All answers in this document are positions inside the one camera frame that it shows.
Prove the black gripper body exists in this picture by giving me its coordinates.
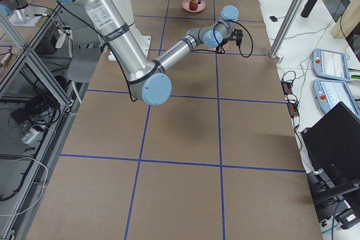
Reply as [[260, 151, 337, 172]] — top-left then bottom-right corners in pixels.
[[219, 40, 228, 51]]

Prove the pink bowl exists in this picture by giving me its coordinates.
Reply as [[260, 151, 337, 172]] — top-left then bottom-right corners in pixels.
[[210, 43, 228, 54]]

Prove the red apple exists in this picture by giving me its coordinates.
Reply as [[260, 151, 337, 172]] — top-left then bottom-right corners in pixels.
[[188, 0, 199, 11]]

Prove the pink plate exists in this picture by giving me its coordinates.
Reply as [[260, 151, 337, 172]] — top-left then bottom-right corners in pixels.
[[182, 0, 206, 13]]

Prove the small black square device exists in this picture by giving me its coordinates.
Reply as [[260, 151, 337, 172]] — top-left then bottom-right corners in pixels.
[[269, 16, 278, 22]]

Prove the black water bottle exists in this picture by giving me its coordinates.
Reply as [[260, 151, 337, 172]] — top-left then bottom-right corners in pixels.
[[300, 0, 318, 18]]

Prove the far blue teach pendant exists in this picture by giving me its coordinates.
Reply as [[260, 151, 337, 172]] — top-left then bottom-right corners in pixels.
[[312, 48, 350, 82]]

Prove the blue teach pendant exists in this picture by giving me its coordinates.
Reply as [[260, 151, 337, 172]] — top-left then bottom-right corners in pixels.
[[312, 79, 359, 117], [312, 48, 350, 82]]

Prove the near blue teach pendant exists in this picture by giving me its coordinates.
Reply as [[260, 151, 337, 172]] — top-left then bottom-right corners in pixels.
[[312, 79, 359, 117]]

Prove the black laptop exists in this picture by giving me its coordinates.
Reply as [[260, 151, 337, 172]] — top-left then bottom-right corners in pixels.
[[300, 101, 360, 182]]

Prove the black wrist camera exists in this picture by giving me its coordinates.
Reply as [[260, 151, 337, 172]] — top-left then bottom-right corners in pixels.
[[229, 29, 244, 47]]

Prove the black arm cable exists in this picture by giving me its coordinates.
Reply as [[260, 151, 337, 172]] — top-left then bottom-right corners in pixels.
[[191, 20, 253, 57]]

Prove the aluminium frame post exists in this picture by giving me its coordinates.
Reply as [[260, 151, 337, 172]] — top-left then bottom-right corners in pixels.
[[268, 0, 303, 64]]

